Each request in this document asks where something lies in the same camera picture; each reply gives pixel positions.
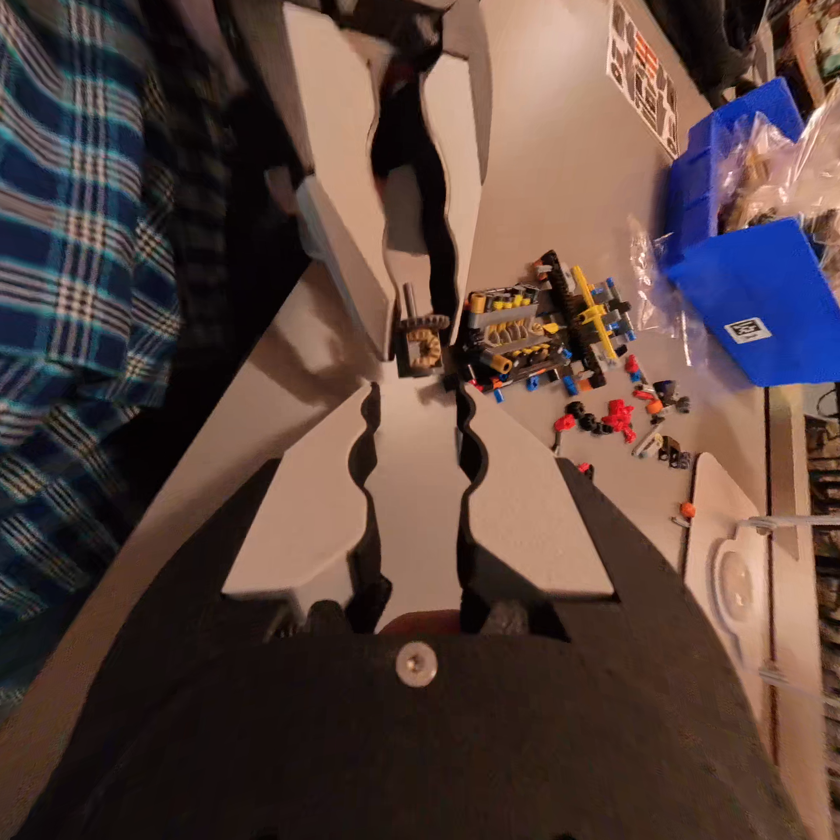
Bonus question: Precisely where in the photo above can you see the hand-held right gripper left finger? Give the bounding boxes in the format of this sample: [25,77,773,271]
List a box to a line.
[222,382,383,609]

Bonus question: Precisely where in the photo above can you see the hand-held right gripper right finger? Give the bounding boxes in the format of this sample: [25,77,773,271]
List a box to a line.
[455,384,622,605]

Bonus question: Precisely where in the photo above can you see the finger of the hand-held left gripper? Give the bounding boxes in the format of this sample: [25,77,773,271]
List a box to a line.
[423,0,494,350]
[282,3,403,363]

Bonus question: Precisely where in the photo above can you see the lego car chassis assembly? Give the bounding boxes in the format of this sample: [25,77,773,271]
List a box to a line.
[453,248,639,403]

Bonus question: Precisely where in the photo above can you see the lego gear axle subassembly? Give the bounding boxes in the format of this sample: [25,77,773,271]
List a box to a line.
[394,282,454,379]

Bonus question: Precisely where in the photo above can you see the pile of red lego connectors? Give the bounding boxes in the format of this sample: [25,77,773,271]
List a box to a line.
[600,397,639,444]

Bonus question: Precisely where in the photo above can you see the lego sticker sheet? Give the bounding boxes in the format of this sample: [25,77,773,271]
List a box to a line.
[607,0,680,160]

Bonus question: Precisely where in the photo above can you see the pile of mixed lego pieces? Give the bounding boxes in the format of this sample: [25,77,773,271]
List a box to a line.
[629,354,694,470]

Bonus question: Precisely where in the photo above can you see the clear bags of lego parts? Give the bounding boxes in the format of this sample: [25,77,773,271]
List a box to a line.
[715,98,840,232]

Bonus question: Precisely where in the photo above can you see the white book stand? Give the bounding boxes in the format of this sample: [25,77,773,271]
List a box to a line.
[682,451,840,693]

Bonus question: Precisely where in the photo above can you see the clear plastic bag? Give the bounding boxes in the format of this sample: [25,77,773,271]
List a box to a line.
[626,217,698,368]

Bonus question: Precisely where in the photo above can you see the blue plaid shirt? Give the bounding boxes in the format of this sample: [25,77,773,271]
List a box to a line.
[0,0,231,657]

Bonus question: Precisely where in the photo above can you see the blue bin with square tag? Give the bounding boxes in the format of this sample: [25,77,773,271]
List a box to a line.
[658,77,840,389]

